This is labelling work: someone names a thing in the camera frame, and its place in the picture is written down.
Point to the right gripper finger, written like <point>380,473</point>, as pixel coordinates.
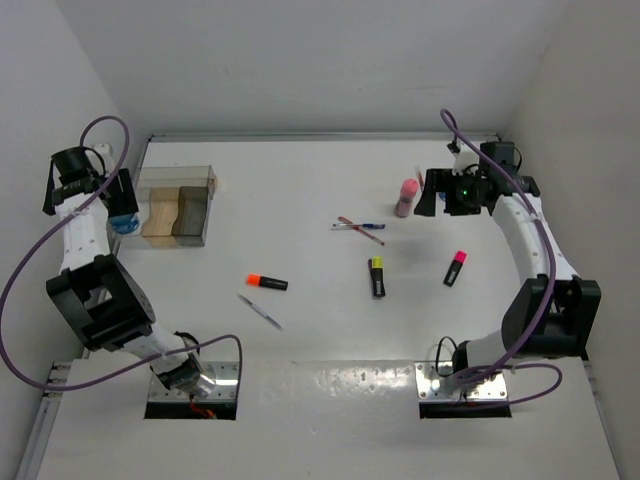
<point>426,204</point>
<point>453,206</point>

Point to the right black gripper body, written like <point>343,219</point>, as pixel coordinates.
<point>445,181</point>

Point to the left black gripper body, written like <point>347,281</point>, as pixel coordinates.
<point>121,200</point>

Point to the blue patterned round jar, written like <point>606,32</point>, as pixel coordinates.
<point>125,224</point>

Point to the orange cap highlighter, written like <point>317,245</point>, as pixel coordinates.
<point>266,282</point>

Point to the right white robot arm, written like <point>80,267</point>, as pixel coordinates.
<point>553,312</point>

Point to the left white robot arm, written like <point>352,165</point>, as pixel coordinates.
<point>97,297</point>

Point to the clear compartment organizer tray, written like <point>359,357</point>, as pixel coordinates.
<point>174,207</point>

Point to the pink cap highlighter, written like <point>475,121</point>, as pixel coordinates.
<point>455,268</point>

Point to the blue gel pen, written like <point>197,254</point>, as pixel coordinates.
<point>365,226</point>

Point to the yellow cap highlighter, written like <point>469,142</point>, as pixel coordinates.
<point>376,270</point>

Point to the red gel pen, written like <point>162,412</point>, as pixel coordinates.
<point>367,233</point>

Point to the clear thin ballpoint pen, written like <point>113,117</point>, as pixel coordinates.
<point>258,310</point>

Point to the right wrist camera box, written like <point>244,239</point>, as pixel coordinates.
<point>465,159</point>

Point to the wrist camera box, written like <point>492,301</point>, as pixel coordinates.
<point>103,148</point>
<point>465,159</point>

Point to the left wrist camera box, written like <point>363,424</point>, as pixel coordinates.
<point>103,148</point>

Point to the aluminium table edge rail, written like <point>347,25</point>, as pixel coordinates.
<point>298,137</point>

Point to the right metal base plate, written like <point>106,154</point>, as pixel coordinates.
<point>435,385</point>

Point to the metal base plate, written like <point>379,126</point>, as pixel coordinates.
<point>217,383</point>
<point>435,385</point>

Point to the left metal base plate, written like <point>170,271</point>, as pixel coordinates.
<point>217,383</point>

